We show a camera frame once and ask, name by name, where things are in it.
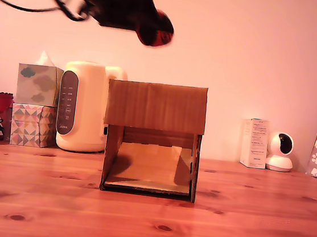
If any red and black footbag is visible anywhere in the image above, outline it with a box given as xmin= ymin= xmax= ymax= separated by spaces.
xmin=134 ymin=5 xmax=178 ymax=50

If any cardboard dice tower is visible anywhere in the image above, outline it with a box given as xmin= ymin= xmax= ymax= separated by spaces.
xmin=94 ymin=77 xmax=210 ymax=204

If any white tissue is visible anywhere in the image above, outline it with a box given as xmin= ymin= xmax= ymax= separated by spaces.
xmin=34 ymin=49 xmax=59 ymax=68

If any white electric kettle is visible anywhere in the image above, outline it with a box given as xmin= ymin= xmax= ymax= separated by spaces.
xmin=53 ymin=59 xmax=130 ymax=157

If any cloud print tissue box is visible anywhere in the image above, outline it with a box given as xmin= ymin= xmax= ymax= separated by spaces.
xmin=14 ymin=62 xmax=65 ymax=109

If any geometric print tissue box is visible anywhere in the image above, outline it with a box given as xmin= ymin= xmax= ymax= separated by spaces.
xmin=8 ymin=102 xmax=60 ymax=150

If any white printed carton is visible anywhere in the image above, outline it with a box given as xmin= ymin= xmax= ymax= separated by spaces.
xmin=238 ymin=117 xmax=271 ymax=171

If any thin black cable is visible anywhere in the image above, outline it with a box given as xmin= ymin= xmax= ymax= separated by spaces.
xmin=0 ymin=0 xmax=64 ymax=16

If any small white round camera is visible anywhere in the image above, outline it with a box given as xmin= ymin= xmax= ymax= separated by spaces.
xmin=264 ymin=131 xmax=298 ymax=173

